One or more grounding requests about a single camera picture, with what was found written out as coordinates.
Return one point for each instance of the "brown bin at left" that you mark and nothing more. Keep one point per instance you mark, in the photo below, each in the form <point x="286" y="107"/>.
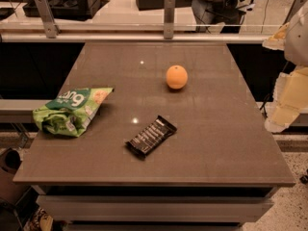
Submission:
<point x="10" y="192"/>

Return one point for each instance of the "orange fruit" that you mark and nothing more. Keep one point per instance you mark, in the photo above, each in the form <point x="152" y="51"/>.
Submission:
<point x="176" y="77"/>

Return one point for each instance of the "grey table drawer frame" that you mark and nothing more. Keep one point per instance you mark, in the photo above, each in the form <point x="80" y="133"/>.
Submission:
<point x="155" y="209"/>

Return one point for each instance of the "black box on floor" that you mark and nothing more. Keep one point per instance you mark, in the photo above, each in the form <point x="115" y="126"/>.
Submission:
<point x="79" y="10"/>

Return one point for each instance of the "metal rail bracket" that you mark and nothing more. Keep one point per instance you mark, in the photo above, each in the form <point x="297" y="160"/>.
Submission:
<point x="295" y="7"/>
<point x="169" y="9"/>
<point x="50" y="27"/>

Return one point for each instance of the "green rice chip bag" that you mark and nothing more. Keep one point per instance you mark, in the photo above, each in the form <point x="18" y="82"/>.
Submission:
<point x="70" y="113"/>

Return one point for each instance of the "left metal rail bracket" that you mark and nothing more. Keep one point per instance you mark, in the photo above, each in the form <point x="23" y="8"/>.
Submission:
<point x="50" y="27"/>

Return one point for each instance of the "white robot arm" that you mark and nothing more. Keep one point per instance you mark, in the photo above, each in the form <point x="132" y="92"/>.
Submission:
<point x="296" y="41"/>

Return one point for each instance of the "middle metal rail bracket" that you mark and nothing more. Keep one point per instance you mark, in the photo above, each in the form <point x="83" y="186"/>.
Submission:
<point x="169" y="9"/>

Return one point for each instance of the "right metal rail bracket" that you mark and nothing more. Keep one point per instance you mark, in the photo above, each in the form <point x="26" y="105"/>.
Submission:
<point x="295" y="7"/>

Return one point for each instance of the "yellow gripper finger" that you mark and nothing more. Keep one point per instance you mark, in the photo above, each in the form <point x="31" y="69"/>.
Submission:
<point x="277" y="40"/>
<point x="290" y="98"/>

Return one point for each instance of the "person in jeans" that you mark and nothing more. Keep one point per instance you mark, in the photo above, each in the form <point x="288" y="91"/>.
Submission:
<point x="203" y="12"/>

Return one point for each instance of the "black snack bar wrapper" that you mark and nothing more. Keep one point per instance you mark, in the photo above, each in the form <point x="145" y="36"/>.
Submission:
<point x="148" y="139"/>

